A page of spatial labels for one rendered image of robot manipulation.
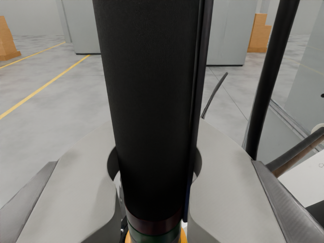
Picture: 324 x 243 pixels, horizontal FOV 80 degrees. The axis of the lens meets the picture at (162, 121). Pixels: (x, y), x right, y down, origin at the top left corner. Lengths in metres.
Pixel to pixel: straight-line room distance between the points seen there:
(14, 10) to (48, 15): 1.82
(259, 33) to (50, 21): 10.75
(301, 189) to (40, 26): 13.94
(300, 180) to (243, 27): 5.53
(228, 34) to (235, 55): 0.58
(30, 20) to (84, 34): 6.98
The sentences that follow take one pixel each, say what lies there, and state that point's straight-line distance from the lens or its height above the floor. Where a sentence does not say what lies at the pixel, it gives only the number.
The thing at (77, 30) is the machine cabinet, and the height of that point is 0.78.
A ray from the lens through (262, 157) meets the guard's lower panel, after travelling 1.57.
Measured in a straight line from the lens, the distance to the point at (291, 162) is 0.30.
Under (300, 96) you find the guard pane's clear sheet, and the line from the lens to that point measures 1.25.
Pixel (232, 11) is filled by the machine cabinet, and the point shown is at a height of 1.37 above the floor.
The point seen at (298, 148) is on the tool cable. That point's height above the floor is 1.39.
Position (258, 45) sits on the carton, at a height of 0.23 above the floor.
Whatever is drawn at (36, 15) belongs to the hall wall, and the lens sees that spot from 14.05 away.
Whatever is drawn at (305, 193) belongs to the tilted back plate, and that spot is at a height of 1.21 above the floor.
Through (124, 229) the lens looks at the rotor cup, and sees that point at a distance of 0.40.
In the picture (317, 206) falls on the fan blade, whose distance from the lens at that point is 0.31.
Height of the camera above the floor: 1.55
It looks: 31 degrees down
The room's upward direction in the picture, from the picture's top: straight up
